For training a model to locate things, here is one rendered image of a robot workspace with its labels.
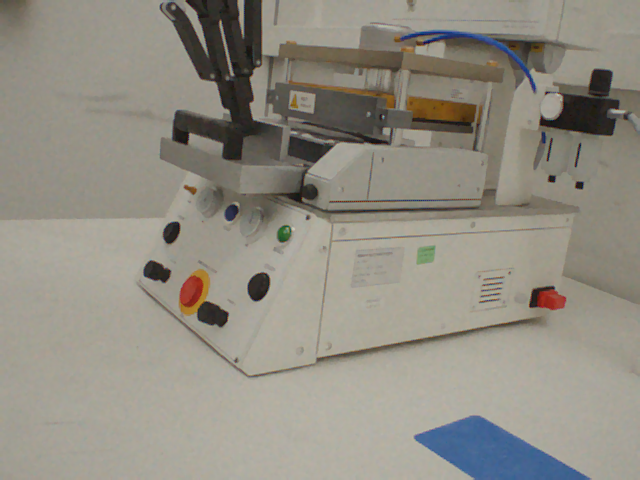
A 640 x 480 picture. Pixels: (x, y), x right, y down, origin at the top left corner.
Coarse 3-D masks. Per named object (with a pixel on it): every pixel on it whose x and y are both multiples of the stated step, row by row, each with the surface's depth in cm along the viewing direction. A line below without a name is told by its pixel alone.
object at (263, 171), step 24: (168, 144) 87; (192, 144) 85; (216, 144) 87; (264, 144) 81; (192, 168) 81; (216, 168) 76; (240, 168) 72; (264, 168) 74; (288, 168) 75; (240, 192) 73; (264, 192) 74; (288, 192) 76
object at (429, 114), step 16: (384, 80) 92; (384, 96) 82; (416, 96) 99; (416, 112) 85; (432, 112) 87; (448, 112) 88; (464, 112) 90; (416, 128) 86; (432, 128) 88; (448, 128) 89; (464, 128) 91
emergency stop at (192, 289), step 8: (192, 280) 85; (200, 280) 84; (184, 288) 85; (192, 288) 84; (200, 288) 84; (184, 296) 85; (192, 296) 83; (200, 296) 84; (184, 304) 84; (192, 304) 84
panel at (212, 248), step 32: (192, 192) 94; (224, 192) 89; (192, 224) 92; (224, 224) 86; (288, 224) 76; (160, 256) 95; (192, 256) 89; (224, 256) 83; (256, 256) 79; (288, 256) 75; (160, 288) 91; (224, 288) 81; (192, 320) 83; (256, 320) 74; (224, 352) 76
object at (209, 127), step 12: (180, 120) 84; (192, 120) 81; (204, 120) 78; (216, 120) 77; (180, 132) 85; (192, 132) 81; (204, 132) 78; (216, 132) 76; (228, 132) 74; (240, 132) 75; (228, 144) 74; (240, 144) 75; (228, 156) 75; (240, 156) 75
